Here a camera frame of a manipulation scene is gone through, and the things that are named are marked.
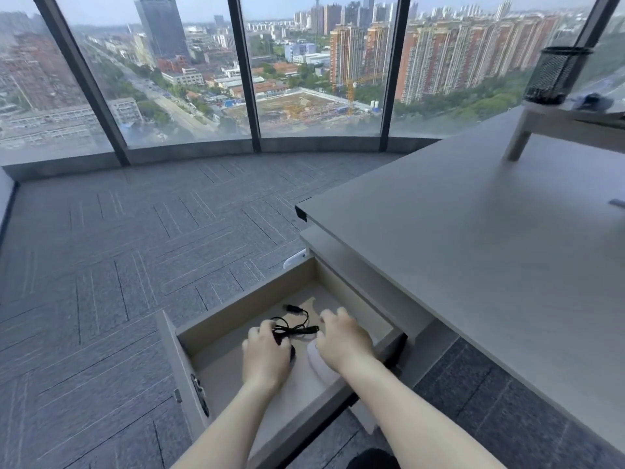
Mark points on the dark small object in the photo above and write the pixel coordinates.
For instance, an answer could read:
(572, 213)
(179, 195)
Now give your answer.
(592, 101)

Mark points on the person's black clothing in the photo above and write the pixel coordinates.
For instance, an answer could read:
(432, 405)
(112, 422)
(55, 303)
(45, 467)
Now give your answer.
(372, 460)

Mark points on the person's right hand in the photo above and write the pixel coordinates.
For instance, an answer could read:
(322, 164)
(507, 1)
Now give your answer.
(349, 344)

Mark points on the person's right forearm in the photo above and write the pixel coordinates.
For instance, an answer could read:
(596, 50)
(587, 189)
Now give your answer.
(405, 415)

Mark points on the dark window mullion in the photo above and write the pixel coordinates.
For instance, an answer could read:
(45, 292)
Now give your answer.
(244, 73)
(595, 19)
(395, 68)
(83, 82)

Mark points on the person's right thumb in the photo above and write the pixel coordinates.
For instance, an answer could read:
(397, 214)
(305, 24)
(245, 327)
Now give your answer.
(321, 345)

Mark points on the grey drawer cabinet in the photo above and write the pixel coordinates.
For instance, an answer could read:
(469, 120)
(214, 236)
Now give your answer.
(371, 283)

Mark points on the person's left fingers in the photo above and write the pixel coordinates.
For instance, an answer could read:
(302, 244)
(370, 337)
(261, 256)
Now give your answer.
(259, 333)

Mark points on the grey window sill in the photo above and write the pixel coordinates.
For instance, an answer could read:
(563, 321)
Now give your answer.
(195, 151)

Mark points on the open grey desk drawer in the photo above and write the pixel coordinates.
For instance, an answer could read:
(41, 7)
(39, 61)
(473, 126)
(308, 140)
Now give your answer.
(293, 346)

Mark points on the white cabinet foot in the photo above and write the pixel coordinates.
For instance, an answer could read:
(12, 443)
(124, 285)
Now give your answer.
(294, 259)

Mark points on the person's left hand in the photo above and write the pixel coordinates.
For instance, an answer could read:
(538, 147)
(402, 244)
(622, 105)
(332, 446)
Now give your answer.
(263, 359)

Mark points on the person's left forearm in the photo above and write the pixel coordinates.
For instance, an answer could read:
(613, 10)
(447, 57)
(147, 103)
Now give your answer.
(234, 424)

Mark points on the white rounded object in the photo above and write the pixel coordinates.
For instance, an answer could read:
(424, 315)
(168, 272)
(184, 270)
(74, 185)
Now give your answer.
(317, 363)

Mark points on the metal drawer lock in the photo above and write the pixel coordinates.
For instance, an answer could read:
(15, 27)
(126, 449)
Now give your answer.
(199, 394)

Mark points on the black mesh pen holder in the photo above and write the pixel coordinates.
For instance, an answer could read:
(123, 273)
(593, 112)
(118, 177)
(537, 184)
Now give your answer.
(556, 75)

